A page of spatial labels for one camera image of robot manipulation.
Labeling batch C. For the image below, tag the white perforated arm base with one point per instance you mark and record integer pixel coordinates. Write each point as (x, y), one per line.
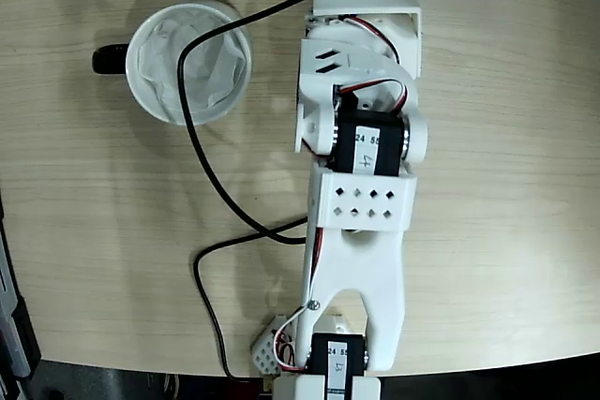
(263, 355)

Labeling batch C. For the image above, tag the gray black equipment rack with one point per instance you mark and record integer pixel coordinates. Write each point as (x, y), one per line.
(14, 325)

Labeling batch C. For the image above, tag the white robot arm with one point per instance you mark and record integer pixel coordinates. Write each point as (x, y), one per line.
(361, 269)

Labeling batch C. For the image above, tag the white crumpled paper tissue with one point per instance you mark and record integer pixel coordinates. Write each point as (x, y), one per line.
(159, 58)

